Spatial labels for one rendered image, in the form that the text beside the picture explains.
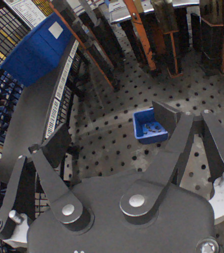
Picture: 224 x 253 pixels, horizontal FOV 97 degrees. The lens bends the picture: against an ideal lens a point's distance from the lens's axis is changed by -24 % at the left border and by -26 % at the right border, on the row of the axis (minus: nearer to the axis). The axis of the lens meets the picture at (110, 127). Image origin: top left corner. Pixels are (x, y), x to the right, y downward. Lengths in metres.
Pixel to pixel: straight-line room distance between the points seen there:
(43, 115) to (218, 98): 0.60
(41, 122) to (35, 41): 0.22
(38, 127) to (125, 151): 0.34
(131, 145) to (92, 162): 0.18
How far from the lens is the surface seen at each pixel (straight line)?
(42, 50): 0.39
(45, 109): 0.29
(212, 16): 0.53
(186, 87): 0.61
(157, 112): 0.17
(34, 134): 0.28
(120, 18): 0.56
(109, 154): 0.53
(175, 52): 0.57
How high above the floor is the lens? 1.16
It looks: 54 degrees down
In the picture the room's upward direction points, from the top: 46 degrees counter-clockwise
